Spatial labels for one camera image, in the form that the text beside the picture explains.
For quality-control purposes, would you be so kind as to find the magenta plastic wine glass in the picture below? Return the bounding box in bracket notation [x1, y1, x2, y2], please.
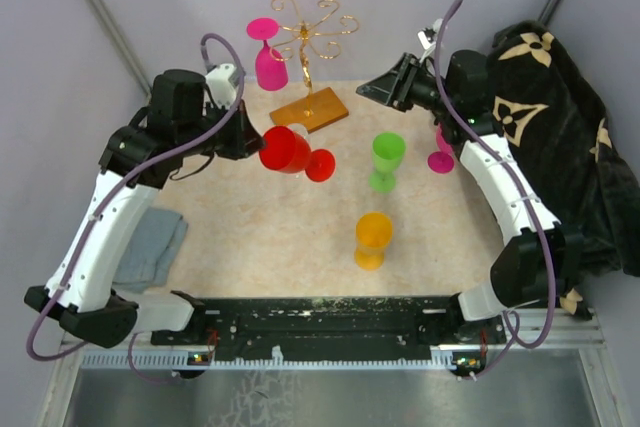
[246, 17, 289, 92]

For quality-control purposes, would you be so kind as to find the aluminium frame rail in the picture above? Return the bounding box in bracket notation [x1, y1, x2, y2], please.
[39, 297, 622, 426]

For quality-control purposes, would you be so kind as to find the orange plastic wine glass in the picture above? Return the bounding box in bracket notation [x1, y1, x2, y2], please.
[354, 212, 393, 271]

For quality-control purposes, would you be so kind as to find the red plastic wine glass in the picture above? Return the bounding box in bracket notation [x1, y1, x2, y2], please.
[259, 126, 336, 182]

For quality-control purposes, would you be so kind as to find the gold wire wine glass rack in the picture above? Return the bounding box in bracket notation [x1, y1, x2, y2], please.
[269, 0, 360, 133]

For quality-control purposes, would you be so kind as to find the green plastic wine glass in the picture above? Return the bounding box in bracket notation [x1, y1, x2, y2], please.
[369, 132, 406, 193]

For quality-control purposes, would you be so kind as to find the clear wine glass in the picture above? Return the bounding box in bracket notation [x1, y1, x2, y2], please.
[288, 123, 311, 145]

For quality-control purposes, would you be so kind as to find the grey blue cloth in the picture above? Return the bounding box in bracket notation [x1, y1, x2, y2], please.
[113, 207, 188, 293]

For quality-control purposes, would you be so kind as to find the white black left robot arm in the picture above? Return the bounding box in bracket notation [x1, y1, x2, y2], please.
[24, 63, 265, 348]

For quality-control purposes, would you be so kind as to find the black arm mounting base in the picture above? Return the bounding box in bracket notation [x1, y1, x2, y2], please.
[151, 296, 506, 371]

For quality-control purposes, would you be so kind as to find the black floral blanket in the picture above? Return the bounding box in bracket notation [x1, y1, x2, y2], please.
[487, 21, 639, 320]

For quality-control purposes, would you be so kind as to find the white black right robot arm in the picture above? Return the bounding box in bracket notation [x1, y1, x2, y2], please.
[356, 50, 584, 343]

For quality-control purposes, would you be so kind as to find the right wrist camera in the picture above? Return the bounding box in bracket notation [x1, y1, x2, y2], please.
[417, 18, 443, 61]

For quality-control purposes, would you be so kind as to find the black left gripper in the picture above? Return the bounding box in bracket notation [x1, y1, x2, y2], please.
[178, 97, 267, 160]

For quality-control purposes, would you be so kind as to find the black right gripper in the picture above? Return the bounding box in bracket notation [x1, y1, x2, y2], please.
[355, 54, 455, 116]

